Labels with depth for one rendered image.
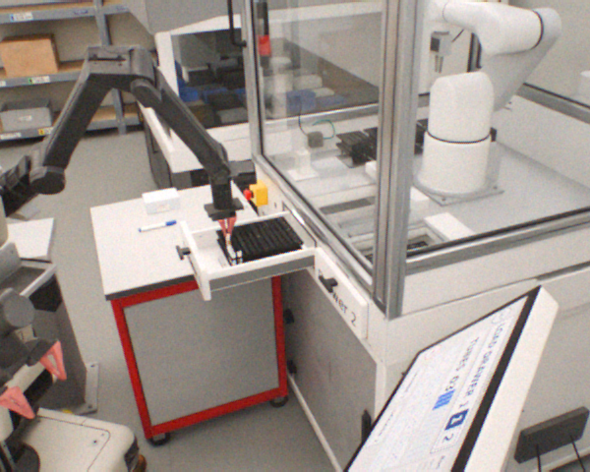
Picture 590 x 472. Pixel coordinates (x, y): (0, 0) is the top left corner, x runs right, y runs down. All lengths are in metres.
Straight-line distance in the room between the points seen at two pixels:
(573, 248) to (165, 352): 1.30
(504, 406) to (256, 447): 1.57
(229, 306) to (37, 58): 3.77
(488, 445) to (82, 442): 1.54
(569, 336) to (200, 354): 1.18
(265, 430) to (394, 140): 1.50
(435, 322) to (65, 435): 1.29
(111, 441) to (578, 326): 1.47
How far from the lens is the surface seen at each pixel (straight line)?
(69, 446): 2.09
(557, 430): 2.06
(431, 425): 0.88
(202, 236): 1.80
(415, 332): 1.39
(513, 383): 0.86
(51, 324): 2.34
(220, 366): 2.13
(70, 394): 2.56
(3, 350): 1.13
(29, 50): 5.37
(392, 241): 1.20
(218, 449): 2.31
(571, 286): 1.65
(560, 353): 1.83
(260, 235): 1.73
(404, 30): 1.05
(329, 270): 1.53
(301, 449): 2.27
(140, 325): 1.94
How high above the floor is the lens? 1.77
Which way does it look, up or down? 31 degrees down
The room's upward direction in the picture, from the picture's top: 3 degrees counter-clockwise
